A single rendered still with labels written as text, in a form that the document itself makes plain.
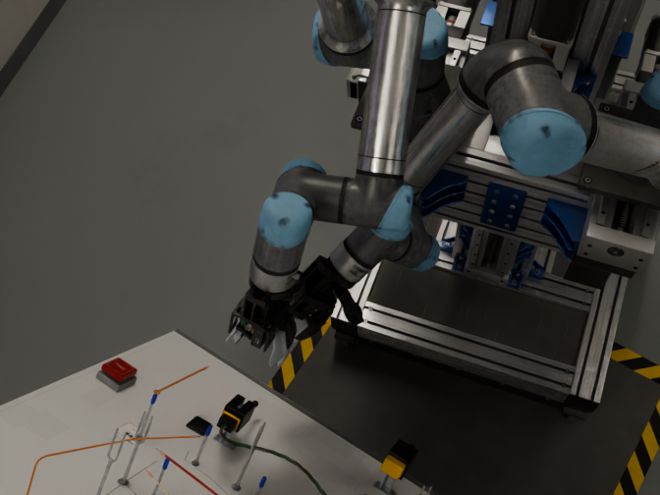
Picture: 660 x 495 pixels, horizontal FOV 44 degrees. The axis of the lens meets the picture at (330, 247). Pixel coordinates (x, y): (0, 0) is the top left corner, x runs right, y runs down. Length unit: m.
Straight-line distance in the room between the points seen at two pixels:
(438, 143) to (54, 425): 0.83
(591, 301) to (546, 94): 1.49
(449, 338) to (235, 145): 1.20
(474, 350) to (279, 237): 1.44
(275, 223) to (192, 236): 1.87
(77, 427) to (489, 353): 1.40
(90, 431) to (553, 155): 0.91
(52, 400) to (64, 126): 2.02
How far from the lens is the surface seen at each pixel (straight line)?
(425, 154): 1.48
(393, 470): 1.61
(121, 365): 1.66
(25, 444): 1.46
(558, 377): 2.55
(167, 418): 1.61
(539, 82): 1.27
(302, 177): 1.27
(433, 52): 1.64
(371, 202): 1.24
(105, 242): 3.10
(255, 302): 1.27
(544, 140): 1.23
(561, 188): 1.83
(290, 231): 1.17
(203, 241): 3.01
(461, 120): 1.41
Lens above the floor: 2.59
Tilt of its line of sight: 62 degrees down
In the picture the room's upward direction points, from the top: 6 degrees counter-clockwise
